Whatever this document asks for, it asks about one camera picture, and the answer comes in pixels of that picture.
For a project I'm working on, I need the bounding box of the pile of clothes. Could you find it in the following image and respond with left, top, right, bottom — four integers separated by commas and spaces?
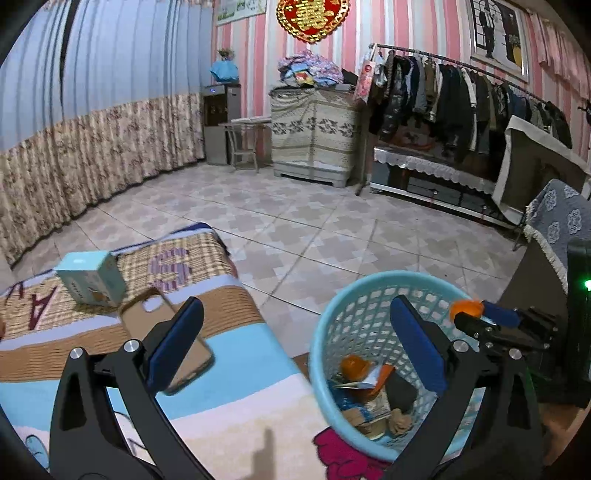
277, 52, 357, 89

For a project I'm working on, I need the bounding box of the blue bag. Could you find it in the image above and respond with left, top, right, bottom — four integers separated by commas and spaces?
210, 60, 241, 85

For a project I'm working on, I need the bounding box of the white lace cloth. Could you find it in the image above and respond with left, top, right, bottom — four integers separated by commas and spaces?
373, 147, 497, 195

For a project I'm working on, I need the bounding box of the television with white cloth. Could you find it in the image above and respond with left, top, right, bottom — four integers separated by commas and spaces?
490, 115, 591, 226

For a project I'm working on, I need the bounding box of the grey patterned fringed cloth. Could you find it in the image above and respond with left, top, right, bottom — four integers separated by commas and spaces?
524, 179, 591, 296

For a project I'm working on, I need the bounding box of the orange wrapper piece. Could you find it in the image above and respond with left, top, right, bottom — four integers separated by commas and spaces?
369, 364, 395, 398

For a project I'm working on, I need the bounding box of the blue floral curtain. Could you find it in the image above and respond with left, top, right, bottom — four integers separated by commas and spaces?
0, 9, 75, 268
60, 0, 218, 213

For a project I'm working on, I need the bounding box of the red heart wall decoration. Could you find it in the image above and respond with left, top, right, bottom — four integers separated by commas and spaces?
276, 0, 352, 44

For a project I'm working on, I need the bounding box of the wall calendar picture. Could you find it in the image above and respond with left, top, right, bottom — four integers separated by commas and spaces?
216, 0, 267, 26

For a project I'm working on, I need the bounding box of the framed wall picture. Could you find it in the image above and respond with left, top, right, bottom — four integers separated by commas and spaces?
468, 0, 529, 83

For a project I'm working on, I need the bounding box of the grey water dispenser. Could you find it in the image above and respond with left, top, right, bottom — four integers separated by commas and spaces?
201, 83, 242, 166

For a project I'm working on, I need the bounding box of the light blue plastic basket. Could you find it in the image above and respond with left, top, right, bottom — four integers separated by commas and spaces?
308, 271, 490, 463

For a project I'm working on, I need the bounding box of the white paper piece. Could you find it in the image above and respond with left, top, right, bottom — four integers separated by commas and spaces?
333, 369, 393, 391

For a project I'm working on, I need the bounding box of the pink hanging bag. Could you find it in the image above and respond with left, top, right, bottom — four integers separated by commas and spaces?
353, 51, 376, 104

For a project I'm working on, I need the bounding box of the row of hanging clothes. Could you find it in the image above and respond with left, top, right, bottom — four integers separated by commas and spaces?
367, 48, 573, 162

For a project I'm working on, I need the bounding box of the dark wooden furniture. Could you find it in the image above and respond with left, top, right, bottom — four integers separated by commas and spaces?
499, 237, 591, 467

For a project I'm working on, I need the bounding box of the tangerine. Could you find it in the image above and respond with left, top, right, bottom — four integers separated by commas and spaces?
450, 299, 485, 320
341, 355, 376, 384

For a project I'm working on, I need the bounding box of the small folding table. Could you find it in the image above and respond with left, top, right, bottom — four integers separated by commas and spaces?
218, 117, 273, 171

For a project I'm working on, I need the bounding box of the teal cardboard box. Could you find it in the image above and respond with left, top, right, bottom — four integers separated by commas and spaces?
54, 251, 127, 308

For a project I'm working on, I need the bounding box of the low dark cabinet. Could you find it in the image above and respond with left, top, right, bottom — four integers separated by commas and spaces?
368, 145, 522, 229

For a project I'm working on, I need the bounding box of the brown phone case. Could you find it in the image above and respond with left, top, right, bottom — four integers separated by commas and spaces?
119, 287, 215, 396

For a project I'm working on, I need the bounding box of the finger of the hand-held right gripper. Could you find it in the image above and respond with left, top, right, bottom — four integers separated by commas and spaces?
455, 312, 552, 358
482, 301, 561, 340

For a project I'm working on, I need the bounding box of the brown paper scrap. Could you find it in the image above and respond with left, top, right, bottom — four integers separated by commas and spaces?
339, 406, 370, 428

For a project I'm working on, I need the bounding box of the covered cabinet with clothes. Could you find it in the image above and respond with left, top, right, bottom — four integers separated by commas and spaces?
269, 87, 363, 189

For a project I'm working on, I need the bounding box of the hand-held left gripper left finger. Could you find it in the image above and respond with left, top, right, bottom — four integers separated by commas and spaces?
48, 296, 206, 480

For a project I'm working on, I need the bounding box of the metal clothes rack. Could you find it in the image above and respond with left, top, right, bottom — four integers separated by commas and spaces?
355, 43, 591, 197

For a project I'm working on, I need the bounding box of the printed striped blanket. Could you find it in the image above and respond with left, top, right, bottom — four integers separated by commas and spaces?
0, 222, 398, 480

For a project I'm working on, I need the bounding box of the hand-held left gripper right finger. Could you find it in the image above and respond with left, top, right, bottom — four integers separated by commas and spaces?
383, 294, 546, 480

